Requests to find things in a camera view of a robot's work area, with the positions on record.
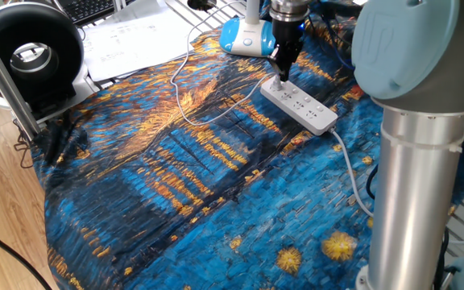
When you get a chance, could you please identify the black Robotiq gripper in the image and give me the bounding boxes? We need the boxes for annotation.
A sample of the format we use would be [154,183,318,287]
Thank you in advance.
[267,18,307,83]

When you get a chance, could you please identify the thin white lamp power cord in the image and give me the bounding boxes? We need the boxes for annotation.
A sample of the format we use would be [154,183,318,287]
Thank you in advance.
[169,1,286,127]

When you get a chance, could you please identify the white power strip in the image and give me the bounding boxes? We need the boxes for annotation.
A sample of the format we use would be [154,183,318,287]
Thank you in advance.
[259,75,339,137]

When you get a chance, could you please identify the blue and white desk lamp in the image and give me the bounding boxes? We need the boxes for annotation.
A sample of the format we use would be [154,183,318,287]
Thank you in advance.
[218,0,278,59]

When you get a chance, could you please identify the black round object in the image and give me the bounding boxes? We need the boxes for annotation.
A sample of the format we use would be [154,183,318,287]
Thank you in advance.
[186,0,218,11]

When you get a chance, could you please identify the white paper sheets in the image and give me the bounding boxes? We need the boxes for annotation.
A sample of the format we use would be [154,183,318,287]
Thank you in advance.
[77,0,196,83]

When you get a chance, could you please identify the starry night painting tablecloth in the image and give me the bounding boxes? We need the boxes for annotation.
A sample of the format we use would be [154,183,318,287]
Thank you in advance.
[30,0,464,290]

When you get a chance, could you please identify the black computer keyboard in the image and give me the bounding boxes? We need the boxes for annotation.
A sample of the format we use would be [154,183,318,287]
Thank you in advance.
[50,0,117,27]

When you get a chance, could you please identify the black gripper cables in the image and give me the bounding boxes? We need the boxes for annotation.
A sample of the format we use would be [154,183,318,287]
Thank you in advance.
[303,0,364,73]

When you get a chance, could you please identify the thick white power strip cable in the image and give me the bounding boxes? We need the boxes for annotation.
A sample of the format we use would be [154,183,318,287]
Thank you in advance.
[328,127,464,246]

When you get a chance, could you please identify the black round duct fan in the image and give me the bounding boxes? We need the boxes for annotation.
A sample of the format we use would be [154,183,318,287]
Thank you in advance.
[0,2,85,110]

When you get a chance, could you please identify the thin black hanging wire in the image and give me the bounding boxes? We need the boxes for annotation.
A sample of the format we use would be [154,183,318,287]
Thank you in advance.
[13,120,35,169]

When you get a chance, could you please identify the aluminium profile post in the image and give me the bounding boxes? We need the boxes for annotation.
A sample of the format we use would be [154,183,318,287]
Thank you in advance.
[0,15,42,142]

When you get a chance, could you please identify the black floor cable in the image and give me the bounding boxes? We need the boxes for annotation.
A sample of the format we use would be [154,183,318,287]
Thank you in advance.
[0,217,52,290]

